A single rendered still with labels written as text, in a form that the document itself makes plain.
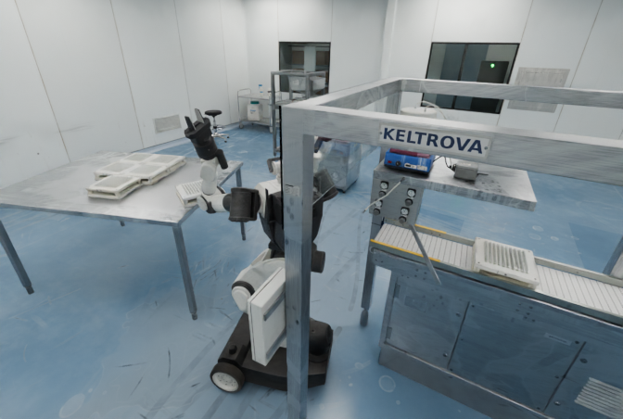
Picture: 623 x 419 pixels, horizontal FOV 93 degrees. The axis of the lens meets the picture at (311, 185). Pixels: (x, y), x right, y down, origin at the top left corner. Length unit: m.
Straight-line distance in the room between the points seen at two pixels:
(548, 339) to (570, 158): 1.31
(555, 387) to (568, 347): 0.27
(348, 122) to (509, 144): 0.29
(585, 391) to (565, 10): 5.41
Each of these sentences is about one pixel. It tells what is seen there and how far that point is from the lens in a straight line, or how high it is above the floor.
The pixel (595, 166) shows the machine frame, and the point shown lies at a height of 1.69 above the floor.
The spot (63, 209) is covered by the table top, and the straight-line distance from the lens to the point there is 2.51.
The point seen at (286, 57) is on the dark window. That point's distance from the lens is 7.49.
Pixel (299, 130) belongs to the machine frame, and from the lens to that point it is 0.70.
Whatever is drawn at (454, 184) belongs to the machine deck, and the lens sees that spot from 1.34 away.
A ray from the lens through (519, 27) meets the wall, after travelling 6.37.
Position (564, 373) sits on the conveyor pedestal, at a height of 0.53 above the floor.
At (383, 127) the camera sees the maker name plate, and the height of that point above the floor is 1.71.
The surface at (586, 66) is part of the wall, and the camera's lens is 6.51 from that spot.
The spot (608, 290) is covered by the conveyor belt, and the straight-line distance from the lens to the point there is 1.89.
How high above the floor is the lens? 1.85
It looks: 25 degrees down
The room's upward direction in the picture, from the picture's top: 1 degrees clockwise
